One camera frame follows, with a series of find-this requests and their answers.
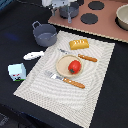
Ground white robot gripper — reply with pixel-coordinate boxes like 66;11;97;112
42;0;71;16

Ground grey toy frying pan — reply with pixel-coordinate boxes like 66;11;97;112
59;2;79;23

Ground grey toy pot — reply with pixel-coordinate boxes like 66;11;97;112
32;21;57;47

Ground red toy tomato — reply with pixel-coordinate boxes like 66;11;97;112
68;60;81;74

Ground black burner disc left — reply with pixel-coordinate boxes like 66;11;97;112
77;0;84;6

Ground black burner disc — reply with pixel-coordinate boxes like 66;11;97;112
88;1;104;10
81;13;98;25
77;0;84;6

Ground black burner disc front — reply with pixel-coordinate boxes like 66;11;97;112
81;13;98;25

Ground black burner disc back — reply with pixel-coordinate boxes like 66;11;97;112
88;1;104;10

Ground pink toy stove top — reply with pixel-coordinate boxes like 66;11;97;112
48;0;128;43

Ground toy bread loaf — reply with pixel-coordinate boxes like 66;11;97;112
69;39;89;50

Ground round wooden plate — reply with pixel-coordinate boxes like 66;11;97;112
56;54;82;78

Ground cream bowl on stove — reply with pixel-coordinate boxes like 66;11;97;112
116;4;128;30

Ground light blue milk carton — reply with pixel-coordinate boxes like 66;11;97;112
8;63;26;81

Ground beige woven placemat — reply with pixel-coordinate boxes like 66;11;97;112
14;31;115;128

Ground wooden handled toy knife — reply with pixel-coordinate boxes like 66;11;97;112
58;49;98;62

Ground wooden handled toy fork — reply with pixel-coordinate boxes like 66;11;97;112
44;71;85;89

